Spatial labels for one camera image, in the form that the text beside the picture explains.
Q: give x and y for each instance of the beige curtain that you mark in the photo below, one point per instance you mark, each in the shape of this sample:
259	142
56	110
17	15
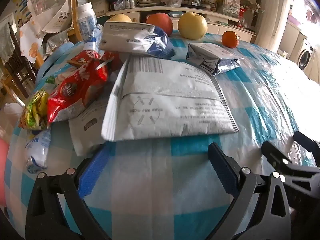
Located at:
272	17

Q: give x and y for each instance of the white packet blue print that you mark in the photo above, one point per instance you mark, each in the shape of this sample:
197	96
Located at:
37	150

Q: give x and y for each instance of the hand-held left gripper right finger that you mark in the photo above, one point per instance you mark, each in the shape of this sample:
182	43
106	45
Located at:
222	170

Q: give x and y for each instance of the small blue white wrapper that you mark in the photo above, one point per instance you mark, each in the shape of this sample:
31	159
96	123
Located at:
93	38

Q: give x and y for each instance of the blue white bag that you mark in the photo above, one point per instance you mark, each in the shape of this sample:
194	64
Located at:
135	37

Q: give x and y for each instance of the large grey white bag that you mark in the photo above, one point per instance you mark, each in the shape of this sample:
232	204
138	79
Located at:
170	100

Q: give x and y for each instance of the plastic bag of goods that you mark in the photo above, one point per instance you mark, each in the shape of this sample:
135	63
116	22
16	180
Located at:
230	5

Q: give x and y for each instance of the silver pouch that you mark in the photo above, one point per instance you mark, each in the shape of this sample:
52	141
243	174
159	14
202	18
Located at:
212	55

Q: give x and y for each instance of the red apple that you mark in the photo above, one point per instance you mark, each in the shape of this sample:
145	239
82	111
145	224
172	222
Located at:
160	23

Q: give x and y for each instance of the yellow green snack packet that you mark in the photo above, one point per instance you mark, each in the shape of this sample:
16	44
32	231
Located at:
33	110

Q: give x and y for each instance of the white bottle blue label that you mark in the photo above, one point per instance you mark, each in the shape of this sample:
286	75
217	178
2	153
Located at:
86	17

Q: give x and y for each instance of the light wooden chair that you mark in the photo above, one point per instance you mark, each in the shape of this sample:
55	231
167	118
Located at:
73	10

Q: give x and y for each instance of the white mesh food cover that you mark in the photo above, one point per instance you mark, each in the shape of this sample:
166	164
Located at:
57	17

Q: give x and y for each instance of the red snack bag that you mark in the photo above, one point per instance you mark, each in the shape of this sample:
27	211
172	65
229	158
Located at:
77	87

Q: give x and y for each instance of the green white snack packet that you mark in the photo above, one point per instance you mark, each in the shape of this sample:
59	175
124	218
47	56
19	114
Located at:
51	80

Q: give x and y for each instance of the white sack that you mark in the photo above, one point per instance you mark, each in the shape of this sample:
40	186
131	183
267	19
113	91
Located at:
98	3

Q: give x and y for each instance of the dining table with printed cloth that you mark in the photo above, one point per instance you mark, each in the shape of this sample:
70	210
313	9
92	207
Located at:
30	42

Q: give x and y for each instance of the orange tangerine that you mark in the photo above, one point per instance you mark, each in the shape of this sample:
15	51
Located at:
230	39

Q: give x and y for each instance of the small red packet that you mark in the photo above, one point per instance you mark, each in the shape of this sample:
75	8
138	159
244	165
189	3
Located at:
116	61

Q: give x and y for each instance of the white paper bag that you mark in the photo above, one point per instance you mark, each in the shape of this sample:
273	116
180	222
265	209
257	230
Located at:
86	132

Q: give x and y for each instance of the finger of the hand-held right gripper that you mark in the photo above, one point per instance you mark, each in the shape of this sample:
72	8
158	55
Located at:
307	142
276	155

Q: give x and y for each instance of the white washing machine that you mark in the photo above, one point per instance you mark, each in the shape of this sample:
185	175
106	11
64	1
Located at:
305	55

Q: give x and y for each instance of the dark wooden chair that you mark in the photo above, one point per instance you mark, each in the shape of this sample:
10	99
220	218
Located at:
17	65

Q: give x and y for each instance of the blue white checked tablecloth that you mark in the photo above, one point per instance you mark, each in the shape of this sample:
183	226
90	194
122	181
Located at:
180	180

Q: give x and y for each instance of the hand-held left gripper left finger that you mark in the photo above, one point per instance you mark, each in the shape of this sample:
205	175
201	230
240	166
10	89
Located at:
92	172

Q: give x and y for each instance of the white TV cabinet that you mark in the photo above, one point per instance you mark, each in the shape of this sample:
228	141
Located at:
160	10

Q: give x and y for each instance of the yellow pear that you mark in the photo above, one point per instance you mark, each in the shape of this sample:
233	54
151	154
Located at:
192	25
119	18

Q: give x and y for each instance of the pack of small bottles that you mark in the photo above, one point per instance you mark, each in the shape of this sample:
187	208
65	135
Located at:
123	4

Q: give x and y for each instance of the pink plastic basin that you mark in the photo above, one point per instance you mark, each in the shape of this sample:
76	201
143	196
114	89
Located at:
3	172

